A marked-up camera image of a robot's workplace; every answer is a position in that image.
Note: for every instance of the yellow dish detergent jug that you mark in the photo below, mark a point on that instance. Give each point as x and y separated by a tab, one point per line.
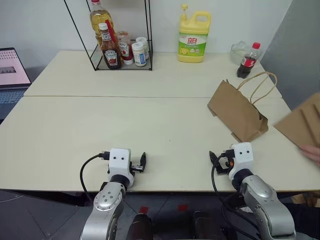
192	45

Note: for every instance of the red squeeze ketchup bottle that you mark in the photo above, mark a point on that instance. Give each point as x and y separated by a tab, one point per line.
124	48

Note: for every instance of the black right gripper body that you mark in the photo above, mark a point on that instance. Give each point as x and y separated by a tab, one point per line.
225	165

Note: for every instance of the cooking oil bottle red cap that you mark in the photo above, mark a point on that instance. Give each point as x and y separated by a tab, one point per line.
98	22

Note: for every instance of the grey partition panel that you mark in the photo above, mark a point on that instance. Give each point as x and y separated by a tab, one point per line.
292	50

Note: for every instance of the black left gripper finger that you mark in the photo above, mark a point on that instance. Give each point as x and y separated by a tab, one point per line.
143	158

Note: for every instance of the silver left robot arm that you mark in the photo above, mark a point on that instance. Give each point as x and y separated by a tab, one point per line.
107	197

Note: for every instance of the person's bare hand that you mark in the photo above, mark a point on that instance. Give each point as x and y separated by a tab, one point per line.
312	153

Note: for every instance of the clear glass bowl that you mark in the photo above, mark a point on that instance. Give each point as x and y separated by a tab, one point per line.
237	53

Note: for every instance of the glass ketchup bottle white cap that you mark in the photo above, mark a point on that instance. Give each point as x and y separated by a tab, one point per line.
111	56

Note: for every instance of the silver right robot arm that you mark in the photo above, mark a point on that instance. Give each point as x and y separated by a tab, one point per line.
262	195

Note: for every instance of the red floor tape square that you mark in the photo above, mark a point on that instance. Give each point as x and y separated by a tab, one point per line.
182	208
144	209

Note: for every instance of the open laptop computer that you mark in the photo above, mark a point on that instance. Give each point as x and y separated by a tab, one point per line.
11	70

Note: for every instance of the white jar with blue label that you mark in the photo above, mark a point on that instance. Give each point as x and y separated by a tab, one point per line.
138	56

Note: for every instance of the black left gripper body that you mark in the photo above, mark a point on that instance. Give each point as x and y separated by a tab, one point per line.
137	168

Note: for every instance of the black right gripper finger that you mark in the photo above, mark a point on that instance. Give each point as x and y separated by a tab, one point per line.
213	158

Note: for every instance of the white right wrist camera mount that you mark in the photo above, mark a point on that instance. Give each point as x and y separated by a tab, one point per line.
242	156

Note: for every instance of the dark rounded shape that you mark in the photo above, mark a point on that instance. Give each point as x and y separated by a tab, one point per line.
207	226
141	226

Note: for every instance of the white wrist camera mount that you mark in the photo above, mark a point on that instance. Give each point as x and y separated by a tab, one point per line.
242	156
120	162

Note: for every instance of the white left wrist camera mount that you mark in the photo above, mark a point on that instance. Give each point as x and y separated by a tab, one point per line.
120	162

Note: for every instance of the small cola bottle red cap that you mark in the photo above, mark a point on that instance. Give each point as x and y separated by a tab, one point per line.
247	65

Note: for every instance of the white lidded seasoning jar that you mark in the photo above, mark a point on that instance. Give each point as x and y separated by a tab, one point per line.
143	41

